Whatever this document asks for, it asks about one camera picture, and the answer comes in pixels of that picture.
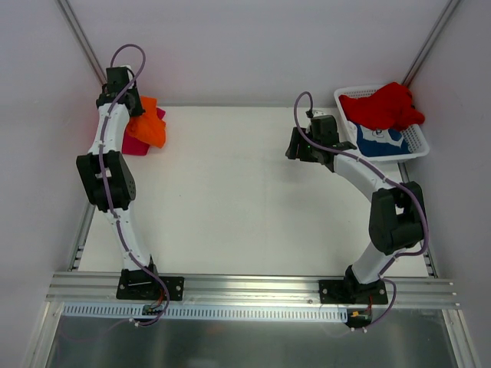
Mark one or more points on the white slotted cable duct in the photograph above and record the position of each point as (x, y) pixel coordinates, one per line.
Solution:
(207, 312)

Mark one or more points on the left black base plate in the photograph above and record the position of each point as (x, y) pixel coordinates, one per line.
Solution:
(142, 287)

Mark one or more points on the aluminium mounting rail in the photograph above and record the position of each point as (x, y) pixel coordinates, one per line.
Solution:
(274, 291)

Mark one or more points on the orange t shirt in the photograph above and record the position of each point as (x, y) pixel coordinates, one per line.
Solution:
(150, 127)

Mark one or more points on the white plastic basket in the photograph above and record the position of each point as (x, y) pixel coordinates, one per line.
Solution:
(412, 136)

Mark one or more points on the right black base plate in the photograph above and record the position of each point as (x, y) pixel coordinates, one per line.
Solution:
(342, 292)

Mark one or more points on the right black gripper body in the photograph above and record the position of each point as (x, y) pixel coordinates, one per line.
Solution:
(294, 143)

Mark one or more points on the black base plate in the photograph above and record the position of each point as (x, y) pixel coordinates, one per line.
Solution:
(342, 292)
(142, 287)

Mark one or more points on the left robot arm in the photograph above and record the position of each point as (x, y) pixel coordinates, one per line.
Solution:
(107, 179)

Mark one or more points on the folded pink t shirt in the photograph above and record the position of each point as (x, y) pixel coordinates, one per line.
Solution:
(134, 147)

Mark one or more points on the red t shirt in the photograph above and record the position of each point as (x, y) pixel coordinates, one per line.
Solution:
(390, 107)

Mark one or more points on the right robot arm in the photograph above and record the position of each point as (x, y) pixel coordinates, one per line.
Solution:
(397, 220)

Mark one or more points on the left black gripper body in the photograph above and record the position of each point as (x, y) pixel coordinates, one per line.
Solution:
(118, 100)

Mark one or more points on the blue white t shirt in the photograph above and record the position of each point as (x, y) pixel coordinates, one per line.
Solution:
(373, 143)

